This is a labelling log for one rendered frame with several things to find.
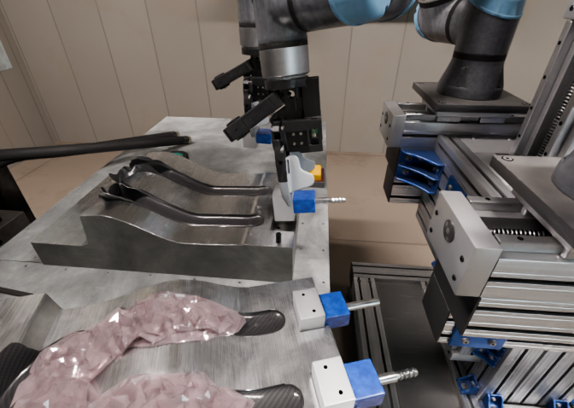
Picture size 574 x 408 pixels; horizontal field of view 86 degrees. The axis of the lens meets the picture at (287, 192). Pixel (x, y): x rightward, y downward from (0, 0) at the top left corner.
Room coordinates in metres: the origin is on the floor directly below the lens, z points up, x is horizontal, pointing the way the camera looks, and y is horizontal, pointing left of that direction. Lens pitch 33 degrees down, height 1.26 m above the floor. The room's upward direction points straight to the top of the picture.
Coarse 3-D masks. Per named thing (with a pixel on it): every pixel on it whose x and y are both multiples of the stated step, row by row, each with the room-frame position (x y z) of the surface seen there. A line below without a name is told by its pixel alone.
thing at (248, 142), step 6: (258, 126) 0.80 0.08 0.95; (258, 132) 0.78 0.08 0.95; (264, 132) 0.78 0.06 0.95; (270, 132) 0.78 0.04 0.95; (246, 138) 0.77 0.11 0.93; (252, 138) 0.77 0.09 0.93; (258, 138) 0.77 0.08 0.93; (264, 138) 0.77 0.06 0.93; (270, 138) 0.76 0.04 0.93; (246, 144) 0.77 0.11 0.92; (252, 144) 0.77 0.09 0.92
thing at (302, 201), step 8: (280, 192) 0.47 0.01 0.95; (296, 192) 0.49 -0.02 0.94; (304, 192) 0.49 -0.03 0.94; (312, 192) 0.49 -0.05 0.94; (272, 200) 0.46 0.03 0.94; (280, 200) 0.46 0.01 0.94; (296, 200) 0.46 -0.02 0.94; (304, 200) 0.46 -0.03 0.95; (312, 200) 0.46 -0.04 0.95; (320, 200) 0.47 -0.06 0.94; (328, 200) 0.47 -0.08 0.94; (336, 200) 0.47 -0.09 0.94; (344, 200) 0.47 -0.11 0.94; (280, 208) 0.46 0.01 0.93; (288, 208) 0.46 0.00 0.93; (296, 208) 0.46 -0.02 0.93; (304, 208) 0.46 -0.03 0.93; (312, 208) 0.46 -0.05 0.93; (280, 216) 0.46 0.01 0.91; (288, 216) 0.45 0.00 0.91
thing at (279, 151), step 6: (276, 138) 0.47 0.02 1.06; (276, 144) 0.46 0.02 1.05; (276, 150) 0.45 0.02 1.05; (282, 150) 0.45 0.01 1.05; (276, 156) 0.45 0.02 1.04; (282, 156) 0.45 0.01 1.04; (276, 162) 0.44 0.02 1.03; (282, 162) 0.45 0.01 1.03; (276, 168) 0.44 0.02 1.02; (282, 168) 0.44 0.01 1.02; (282, 174) 0.45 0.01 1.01; (282, 180) 0.44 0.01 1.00
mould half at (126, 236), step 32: (96, 192) 0.62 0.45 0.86; (160, 192) 0.53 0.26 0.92; (192, 192) 0.57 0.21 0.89; (64, 224) 0.50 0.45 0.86; (96, 224) 0.43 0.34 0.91; (128, 224) 0.42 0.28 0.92; (160, 224) 0.45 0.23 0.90; (64, 256) 0.44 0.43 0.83; (96, 256) 0.43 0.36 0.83; (128, 256) 0.43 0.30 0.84; (160, 256) 0.42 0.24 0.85; (192, 256) 0.41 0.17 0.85; (224, 256) 0.41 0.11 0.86; (256, 256) 0.40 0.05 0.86; (288, 256) 0.40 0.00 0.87
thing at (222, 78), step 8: (240, 64) 0.77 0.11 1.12; (248, 64) 0.77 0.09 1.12; (232, 72) 0.78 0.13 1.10; (240, 72) 0.77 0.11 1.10; (248, 72) 0.77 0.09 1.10; (216, 80) 0.78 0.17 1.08; (224, 80) 0.78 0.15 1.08; (232, 80) 0.78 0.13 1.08; (216, 88) 0.78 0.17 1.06; (224, 88) 0.80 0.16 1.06
